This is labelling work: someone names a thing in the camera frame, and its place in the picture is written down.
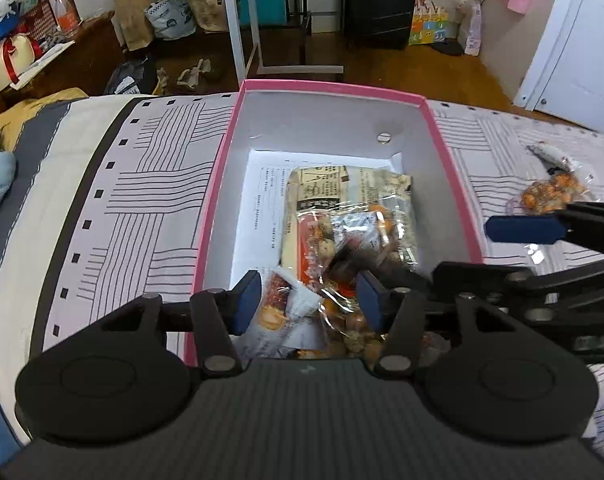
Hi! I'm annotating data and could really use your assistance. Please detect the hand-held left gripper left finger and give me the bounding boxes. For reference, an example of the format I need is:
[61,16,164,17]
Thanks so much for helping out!
[89,270,263,378]

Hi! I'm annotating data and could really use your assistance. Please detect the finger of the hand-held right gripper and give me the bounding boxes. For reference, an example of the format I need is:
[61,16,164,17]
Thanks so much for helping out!
[484,201,604,257]
[328,252,604,307]

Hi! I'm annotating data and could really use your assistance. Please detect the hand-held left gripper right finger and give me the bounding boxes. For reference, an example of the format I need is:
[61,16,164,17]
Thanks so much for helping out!
[356,270,528,378]

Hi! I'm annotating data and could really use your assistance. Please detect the clear peanut snack bag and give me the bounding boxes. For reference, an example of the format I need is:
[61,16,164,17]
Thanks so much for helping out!
[504,172,595,217]
[294,210,419,281]
[316,260,435,362]

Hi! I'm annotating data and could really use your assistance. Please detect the small nut snack packet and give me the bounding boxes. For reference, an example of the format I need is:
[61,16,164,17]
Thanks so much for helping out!
[242,267,329,360]

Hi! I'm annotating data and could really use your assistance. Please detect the pink cardboard box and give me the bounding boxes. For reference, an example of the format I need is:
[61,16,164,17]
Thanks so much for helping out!
[184,79,484,367]

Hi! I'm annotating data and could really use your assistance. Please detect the grey foil snack packet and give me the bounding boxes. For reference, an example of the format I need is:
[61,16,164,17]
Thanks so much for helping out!
[526,143,581,172]

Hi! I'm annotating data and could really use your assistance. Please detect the white printed paper sheet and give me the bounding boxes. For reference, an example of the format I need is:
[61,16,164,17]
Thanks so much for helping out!
[242,160,303,282]

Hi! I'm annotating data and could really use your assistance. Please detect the striped white bed sheet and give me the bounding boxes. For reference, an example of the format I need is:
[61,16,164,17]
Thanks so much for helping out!
[29,92,604,461]

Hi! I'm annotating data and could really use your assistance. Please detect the white door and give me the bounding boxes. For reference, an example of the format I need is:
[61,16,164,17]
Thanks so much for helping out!
[514,0,604,137]

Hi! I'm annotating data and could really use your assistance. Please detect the dark slippers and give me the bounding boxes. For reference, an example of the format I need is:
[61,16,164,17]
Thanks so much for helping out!
[429,39,466,56]

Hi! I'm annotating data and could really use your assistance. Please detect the white plastic bag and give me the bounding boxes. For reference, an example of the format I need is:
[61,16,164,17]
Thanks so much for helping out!
[457,0,483,57]

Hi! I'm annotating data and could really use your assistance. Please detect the colourful cardboard box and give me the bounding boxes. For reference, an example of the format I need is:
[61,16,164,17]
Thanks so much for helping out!
[408,0,461,47]

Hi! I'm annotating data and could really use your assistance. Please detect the grey white striped quilt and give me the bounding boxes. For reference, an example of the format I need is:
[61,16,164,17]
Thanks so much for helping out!
[0,97,139,447]

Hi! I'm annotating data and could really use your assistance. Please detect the beige slippers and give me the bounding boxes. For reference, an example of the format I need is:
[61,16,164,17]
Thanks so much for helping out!
[176,58,213,92]

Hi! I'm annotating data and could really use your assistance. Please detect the black plastic bag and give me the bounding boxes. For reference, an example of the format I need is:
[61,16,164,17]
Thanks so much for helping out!
[104,57,158,97]

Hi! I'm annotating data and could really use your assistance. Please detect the black suitcase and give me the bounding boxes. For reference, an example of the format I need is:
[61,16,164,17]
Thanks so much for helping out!
[343,0,421,51]

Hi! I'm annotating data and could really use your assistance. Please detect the white metal stand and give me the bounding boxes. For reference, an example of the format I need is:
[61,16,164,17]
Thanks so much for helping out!
[222,0,345,86]

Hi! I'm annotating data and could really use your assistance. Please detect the yellow pillow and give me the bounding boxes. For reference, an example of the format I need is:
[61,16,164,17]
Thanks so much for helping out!
[0,87,91,154]

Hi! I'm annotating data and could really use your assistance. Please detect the black coat rack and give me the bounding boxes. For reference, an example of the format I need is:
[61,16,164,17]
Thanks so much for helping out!
[281,0,314,67]

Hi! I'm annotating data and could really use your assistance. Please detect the dark wooden cabinet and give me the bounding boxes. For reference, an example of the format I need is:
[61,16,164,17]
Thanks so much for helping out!
[0,10,129,122]

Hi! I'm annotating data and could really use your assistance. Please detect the brown paper bag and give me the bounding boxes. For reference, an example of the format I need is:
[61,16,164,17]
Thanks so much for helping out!
[189,0,231,34]
[113,0,158,52]

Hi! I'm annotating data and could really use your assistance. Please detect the white papers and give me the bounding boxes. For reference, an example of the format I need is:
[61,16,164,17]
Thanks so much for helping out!
[2,40,78,92]

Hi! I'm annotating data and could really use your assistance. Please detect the cream bag with red ribbon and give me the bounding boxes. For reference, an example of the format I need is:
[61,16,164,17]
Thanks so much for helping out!
[0,32,41,94]

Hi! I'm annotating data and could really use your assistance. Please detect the orange drink bottle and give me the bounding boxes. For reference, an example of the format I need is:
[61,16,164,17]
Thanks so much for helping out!
[52,0,81,37]

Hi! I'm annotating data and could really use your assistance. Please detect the red checked basket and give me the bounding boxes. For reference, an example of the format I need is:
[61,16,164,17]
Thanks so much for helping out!
[19,0,63,42]

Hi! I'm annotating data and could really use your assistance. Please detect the white blue drawstring bag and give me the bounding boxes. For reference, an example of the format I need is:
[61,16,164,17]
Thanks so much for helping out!
[144,0,198,41]

